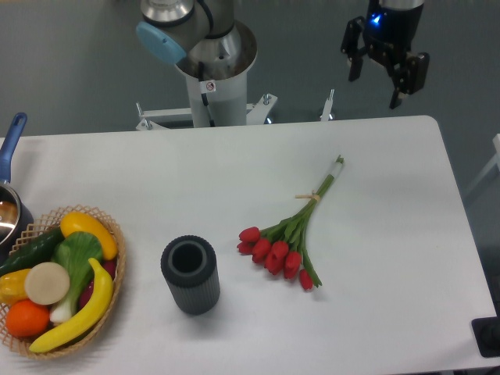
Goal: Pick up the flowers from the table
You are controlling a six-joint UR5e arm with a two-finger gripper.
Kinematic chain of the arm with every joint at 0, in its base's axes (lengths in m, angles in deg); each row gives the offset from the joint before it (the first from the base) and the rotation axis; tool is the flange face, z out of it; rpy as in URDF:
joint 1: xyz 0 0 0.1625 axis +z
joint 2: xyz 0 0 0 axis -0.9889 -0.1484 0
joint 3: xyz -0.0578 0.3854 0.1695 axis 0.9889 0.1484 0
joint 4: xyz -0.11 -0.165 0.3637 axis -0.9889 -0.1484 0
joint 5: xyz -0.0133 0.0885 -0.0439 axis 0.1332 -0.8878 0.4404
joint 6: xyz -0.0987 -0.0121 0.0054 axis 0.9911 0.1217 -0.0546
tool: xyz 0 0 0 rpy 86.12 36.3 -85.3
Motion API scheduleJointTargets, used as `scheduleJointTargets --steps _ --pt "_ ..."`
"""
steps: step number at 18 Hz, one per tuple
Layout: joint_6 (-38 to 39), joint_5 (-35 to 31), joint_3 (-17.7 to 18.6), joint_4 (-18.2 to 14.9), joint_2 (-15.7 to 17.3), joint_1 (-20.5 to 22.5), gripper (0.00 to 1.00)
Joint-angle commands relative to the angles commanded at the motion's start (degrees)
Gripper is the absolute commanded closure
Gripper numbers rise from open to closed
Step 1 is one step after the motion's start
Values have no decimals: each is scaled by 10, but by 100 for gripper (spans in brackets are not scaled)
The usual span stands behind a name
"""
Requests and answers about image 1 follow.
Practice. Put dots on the beige round disc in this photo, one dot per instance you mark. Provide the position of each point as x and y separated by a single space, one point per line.
47 283

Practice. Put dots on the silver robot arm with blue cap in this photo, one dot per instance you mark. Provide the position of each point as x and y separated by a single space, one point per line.
174 31

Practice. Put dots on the green bok choy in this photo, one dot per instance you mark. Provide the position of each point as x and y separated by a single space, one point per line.
73 254

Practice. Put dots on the dark grey ribbed vase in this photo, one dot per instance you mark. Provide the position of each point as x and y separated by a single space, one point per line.
189 267

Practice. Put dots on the black device at table edge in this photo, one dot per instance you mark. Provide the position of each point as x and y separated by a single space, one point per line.
486 333

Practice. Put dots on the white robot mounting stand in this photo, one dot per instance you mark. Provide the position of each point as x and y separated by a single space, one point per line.
213 103

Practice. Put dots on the small yellow pumpkin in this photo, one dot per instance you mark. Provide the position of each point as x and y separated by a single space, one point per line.
12 287

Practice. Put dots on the green cucumber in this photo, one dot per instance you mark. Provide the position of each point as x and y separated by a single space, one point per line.
38 250

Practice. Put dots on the dark red vegetable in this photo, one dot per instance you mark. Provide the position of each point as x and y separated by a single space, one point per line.
110 267

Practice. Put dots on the red tulip bouquet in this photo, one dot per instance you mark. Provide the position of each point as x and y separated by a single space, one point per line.
281 248

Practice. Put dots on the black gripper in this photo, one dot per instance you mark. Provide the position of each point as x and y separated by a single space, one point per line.
387 32

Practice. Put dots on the white frame at right edge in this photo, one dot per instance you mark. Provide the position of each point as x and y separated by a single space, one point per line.
486 175

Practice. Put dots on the orange fruit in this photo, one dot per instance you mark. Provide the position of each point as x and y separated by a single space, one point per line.
27 319

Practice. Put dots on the woven wicker basket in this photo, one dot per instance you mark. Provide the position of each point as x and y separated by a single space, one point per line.
41 225

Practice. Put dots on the yellow banana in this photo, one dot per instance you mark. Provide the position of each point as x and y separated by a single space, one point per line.
83 320

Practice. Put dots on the blue handled saucepan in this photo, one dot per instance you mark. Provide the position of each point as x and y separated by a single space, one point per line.
15 216

